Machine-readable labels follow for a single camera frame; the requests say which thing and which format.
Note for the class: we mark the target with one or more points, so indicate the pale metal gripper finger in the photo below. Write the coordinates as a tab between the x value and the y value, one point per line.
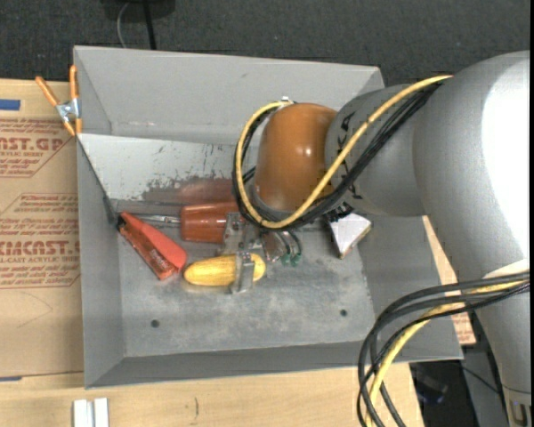
235	234
245	274

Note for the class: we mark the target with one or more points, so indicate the yellow toy corn cob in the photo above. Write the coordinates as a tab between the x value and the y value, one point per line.
211	272

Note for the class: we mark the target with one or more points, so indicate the red-brown flat block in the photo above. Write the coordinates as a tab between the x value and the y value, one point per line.
202	223

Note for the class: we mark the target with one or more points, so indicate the grey metal bin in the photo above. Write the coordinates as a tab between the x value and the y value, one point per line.
249	318

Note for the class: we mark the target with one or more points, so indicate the red-orange wedge-shaped stapler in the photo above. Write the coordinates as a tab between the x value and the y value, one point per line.
153	243

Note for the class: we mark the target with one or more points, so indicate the brown cardboard board, red print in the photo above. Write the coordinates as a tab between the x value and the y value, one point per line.
35	309

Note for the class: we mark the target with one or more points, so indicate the black cylinder on white bracket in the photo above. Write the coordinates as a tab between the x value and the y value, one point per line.
349	235

